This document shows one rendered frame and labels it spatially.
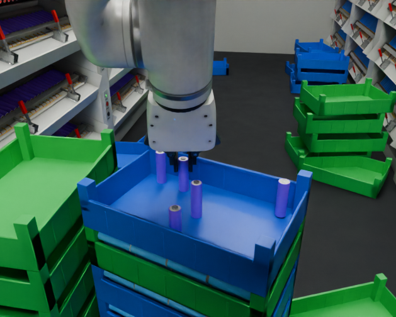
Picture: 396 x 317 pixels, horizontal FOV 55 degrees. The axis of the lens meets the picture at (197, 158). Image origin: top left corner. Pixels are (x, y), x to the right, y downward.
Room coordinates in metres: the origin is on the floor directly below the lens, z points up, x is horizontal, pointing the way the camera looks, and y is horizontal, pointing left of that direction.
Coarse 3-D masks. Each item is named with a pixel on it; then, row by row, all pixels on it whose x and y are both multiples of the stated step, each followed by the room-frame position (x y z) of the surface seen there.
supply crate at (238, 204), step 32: (96, 192) 0.49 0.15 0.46; (128, 192) 0.57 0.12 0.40; (160, 192) 0.57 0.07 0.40; (224, 192) 0.57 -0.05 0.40; (256, 192) 0.55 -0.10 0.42; (96, 224) 0.47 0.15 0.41; (128, 224) 0.44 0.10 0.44; (160, 224) 0.41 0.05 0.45; (192, 224) 0.48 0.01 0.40; (224, 224) 0.48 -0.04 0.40; (256, 224) 0.48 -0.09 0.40; (288, 224) 0.41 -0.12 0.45; (192, 256) 0.39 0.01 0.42; (224, 256) 0.36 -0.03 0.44; (256, 256) 0.34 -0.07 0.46; (256, 288) 0.34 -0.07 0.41
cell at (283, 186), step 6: (282, 180) 0.51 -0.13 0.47; (288, 180) 0.51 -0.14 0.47; (282, 186) 0.49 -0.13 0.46; (288, 186) 0.49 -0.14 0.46; (282, 192) 0.49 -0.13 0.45; (288, 192) 0.50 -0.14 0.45; (276, 198) 0.50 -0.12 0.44; (282, 198) 0.49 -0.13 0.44; (276, 204) 0.50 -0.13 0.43; (282, 204) 0.49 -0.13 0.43; (276, 210) 0.50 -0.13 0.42; (282, 210) 0.49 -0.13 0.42; (282, 216) 0.49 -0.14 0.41
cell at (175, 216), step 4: (176, 204) 0.44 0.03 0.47; (168, 208) 0.43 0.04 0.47; (172, 208) 0.43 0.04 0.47; (176, 208) 0.43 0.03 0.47; (180, 208) 0.43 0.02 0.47; (172, 212) 0.43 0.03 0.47; (176, 212) 0.43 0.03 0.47; (180, 212) 0.43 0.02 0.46; (172, 216) 0.43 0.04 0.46; (176, 216) 0.43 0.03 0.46; (180, 216) 0.43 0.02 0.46; (172, 220) 0.43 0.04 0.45; (176, 220) 0.43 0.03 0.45; (180, 220) 0.43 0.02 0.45; (172, 224) 0.43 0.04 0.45; (176, 224) 0.43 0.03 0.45; (180, 224) 0.43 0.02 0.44; (176, 228) 0.43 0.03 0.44; (180, 228) 0.43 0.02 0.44
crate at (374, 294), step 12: (384, 276) 0.69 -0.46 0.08; (348, 288) 0.67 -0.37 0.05; (360, 288) 0.68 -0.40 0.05; (372, 288) 0.69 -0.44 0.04; (384, 288) 0.68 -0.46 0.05; (300, 300) 0.64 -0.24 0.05; (312, 300) 0.65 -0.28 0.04; (324, 300) 0.66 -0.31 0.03; (336, 300) 0.67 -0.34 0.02; (348, 300) 0.68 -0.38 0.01; (360, 300) 0.68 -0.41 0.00; (372, 300) 0.68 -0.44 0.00; (384, 300) 0.67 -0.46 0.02; (300, 312) 0.64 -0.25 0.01; (312, 312) 0.65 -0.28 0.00; (324, 312) 0.65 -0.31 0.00; (336, 312) 0.65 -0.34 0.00; (348, 312) 0.65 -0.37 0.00; (360, 312) 0.65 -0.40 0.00; (372, 312) 0.65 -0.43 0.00; (384, 312) 0.65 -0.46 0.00
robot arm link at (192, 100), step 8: (152, 88) 0.47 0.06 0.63; (208, 88) 0.47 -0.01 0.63; (160, 96) 0.46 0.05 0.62; (168, 96) 0.45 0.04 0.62; (176, 96) 0.45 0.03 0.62; (184, 96) 0.45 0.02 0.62; (192, 96) 0.46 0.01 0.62; (200, 96) 0.46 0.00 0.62; (208, 96) 0.48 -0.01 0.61; (168, 104) 0.46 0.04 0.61; (176, 104) 0.46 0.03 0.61; (184, 104) 0.46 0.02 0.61; (192, 104) 0.46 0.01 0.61
